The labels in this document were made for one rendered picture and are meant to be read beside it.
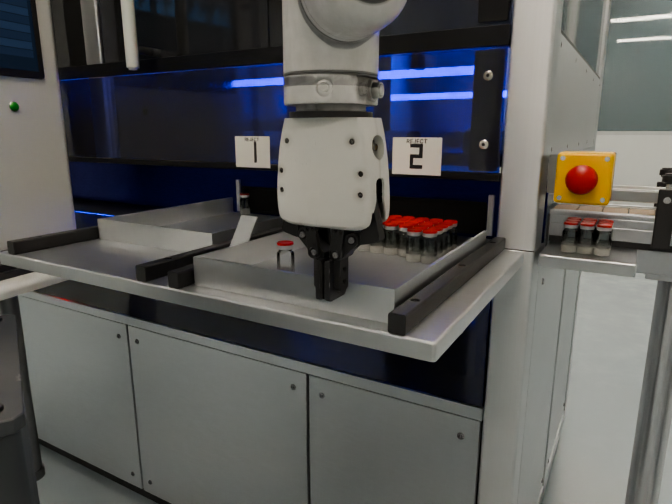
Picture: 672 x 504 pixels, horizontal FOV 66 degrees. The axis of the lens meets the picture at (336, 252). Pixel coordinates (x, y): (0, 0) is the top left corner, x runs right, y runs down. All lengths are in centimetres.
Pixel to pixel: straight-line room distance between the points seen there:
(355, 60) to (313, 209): 13
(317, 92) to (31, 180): 97
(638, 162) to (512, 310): 460
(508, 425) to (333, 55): 69
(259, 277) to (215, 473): 89
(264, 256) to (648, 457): 75
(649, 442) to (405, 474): 43
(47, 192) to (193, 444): 69
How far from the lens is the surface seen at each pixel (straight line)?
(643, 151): 541
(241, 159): 106
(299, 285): 55
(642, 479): 113
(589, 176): 78
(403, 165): 88
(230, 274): 60
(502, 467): 99
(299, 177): 47
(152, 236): 87
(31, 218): 133
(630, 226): 93
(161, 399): 143
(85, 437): 178
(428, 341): 47
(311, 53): 45
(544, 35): 83
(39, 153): 135
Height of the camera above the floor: 106
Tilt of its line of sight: 13 degrees down
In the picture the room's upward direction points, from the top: straight up
